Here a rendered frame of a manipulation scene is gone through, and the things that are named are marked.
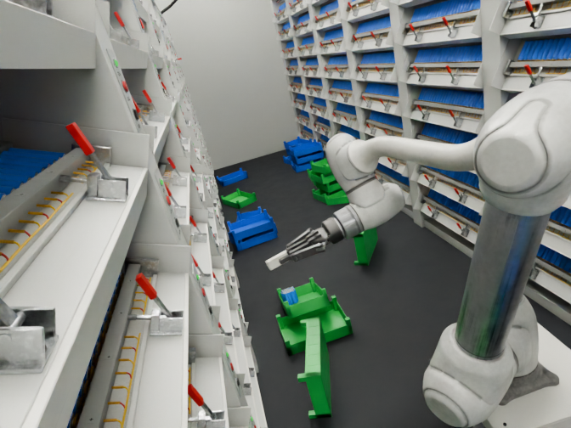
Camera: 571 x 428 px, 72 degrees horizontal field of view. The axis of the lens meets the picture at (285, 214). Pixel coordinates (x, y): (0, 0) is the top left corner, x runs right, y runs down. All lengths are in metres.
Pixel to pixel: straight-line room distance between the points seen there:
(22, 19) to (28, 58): 0.03
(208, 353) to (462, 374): 0.54
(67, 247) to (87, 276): 0.05
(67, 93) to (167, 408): 0.43
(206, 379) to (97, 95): 0.49
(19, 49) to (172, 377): 0.35
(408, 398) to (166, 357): 1.18
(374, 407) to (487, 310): 0.80
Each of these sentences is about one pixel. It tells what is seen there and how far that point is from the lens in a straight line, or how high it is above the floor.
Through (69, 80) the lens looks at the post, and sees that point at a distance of 0.64.
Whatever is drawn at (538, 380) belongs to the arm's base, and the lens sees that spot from 1.31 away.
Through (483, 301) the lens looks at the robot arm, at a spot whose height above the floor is 0.69.
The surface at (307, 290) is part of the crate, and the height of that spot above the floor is 0.02.
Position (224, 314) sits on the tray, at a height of 0.53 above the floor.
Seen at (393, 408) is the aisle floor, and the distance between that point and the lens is 1.57.
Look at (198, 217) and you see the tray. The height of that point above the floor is 0.74.
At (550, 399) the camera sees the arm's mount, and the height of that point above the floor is 0.25.
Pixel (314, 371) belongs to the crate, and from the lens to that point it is 1.44.
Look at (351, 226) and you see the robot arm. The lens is 1.13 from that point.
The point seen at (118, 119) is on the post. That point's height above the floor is 1.17.
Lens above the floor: 1.22
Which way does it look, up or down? 23 degrees down
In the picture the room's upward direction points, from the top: 14 degrees counter-clockwise
